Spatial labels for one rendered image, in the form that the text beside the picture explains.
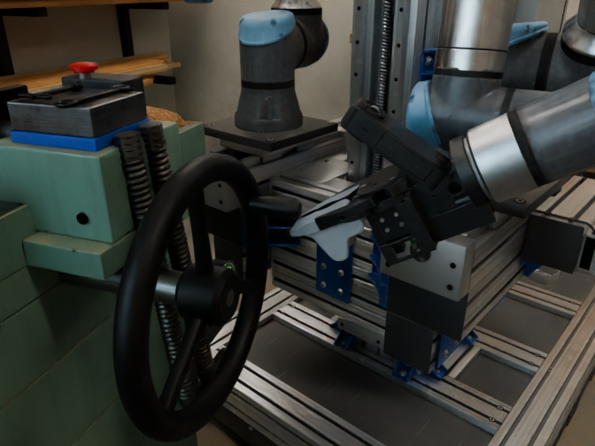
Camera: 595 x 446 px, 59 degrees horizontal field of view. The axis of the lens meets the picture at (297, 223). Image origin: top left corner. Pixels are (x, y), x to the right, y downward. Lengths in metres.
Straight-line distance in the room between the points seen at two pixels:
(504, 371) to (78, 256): 1.15
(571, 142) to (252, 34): 0.75
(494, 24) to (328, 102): 3.37
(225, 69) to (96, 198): 3.84
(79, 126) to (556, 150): 0.42
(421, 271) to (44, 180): 0.52
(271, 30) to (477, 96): 0.59
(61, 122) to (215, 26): 3.83
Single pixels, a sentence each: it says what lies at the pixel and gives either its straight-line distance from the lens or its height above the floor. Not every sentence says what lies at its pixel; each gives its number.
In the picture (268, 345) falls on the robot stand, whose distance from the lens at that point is 1.46.
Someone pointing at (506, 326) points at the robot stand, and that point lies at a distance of 1.64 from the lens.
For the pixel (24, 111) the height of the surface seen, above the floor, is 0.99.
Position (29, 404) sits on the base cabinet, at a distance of 0.66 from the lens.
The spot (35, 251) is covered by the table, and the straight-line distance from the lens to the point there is 0.58.
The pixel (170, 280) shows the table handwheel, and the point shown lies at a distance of 0.55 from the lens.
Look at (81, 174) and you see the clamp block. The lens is 0.53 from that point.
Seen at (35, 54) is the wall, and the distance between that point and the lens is 3.71.
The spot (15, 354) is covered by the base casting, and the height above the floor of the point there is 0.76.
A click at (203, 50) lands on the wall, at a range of 4.43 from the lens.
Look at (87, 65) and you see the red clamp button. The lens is 0.62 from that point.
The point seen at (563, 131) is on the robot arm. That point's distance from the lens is 0.49.
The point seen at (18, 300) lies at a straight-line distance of 0.60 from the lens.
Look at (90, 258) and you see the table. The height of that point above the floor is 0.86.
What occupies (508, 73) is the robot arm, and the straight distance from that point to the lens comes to 0.83.
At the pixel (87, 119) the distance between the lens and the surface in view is 0.52.
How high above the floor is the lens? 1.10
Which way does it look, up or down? 25 degrees down
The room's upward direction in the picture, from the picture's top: straight up
